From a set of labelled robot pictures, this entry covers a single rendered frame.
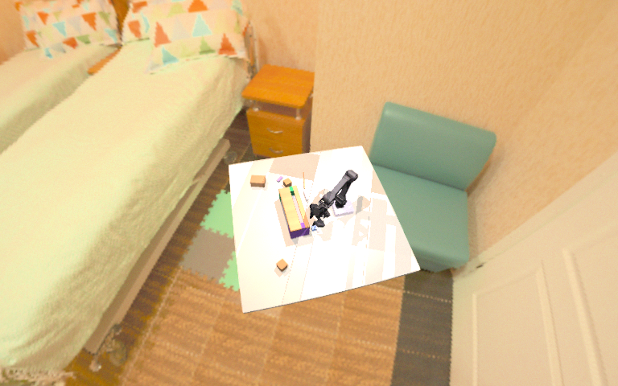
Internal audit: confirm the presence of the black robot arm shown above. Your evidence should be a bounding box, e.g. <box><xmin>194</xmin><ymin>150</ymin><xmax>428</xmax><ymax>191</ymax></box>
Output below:
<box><xmin>312</xmin><ymin>169</ymin><xmax>358</xmax><ymax>219</ymax></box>

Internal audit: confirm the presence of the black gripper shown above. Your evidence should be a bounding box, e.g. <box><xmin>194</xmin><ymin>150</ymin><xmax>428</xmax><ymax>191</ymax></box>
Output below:
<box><xmin>309</xmin><ymin>203</ymin><xmax>326</xmax><ymax>228</ymax></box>

